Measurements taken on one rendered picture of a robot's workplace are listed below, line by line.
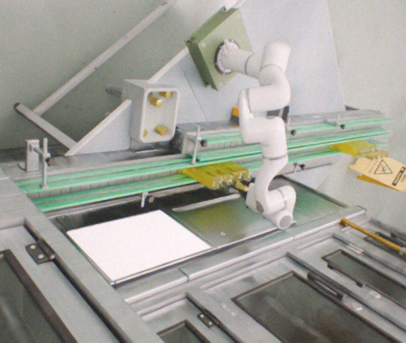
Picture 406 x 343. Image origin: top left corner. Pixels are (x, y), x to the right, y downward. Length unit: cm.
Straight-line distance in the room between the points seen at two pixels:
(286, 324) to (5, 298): 87
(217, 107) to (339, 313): 111
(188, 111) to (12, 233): 124
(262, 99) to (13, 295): 99
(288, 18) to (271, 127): 105
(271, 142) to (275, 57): 35
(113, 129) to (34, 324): 119
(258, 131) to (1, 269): 89
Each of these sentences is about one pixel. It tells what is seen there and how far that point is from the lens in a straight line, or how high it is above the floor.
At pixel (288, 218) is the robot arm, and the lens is 157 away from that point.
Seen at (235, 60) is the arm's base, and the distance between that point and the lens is 186.
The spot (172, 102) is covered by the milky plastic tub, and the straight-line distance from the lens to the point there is 185.
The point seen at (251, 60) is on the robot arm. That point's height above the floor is 102.
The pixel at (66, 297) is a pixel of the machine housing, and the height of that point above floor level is 169.
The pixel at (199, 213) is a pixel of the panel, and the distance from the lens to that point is 180.
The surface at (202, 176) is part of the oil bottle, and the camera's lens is 182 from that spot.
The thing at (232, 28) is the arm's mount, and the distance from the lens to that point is 196.
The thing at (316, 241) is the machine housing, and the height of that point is 143.
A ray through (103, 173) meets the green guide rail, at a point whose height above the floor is 91.
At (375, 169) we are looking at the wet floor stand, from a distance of 511.
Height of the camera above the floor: 222
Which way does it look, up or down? 42 degrees down
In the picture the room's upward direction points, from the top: 119 degrees clockwise
